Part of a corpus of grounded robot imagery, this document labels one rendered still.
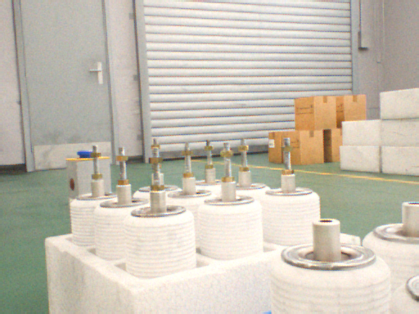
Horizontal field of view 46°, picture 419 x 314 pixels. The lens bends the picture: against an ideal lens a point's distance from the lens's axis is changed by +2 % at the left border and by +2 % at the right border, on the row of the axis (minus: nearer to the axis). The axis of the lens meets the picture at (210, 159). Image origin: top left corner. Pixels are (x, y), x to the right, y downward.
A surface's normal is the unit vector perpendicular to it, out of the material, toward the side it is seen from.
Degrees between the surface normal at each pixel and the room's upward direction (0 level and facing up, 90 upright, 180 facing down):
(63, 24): 90
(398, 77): 90
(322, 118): 90
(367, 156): 90
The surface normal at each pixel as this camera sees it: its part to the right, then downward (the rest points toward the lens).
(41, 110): 0.42, 0.04
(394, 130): -0.90, 0.07
